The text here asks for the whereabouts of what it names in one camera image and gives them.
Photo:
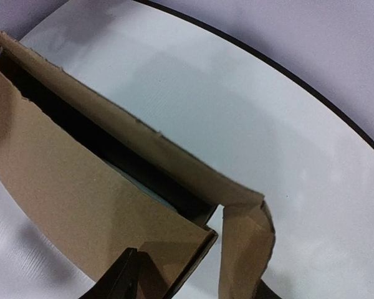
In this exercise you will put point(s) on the brown cardboard box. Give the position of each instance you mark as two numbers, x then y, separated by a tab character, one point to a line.
96	181

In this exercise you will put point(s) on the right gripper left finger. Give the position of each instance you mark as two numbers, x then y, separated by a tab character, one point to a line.
133	275

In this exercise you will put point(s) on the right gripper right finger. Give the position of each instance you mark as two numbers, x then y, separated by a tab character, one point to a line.
269	288

